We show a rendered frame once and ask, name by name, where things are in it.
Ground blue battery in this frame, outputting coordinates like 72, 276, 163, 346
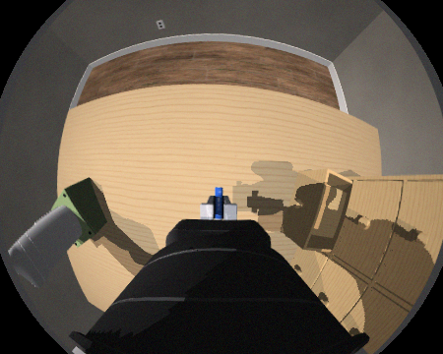
215, 187, 223, 220

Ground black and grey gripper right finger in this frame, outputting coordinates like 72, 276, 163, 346
222, 196, 237, 220

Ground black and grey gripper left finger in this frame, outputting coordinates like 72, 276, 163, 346
200, 196, 216, 220

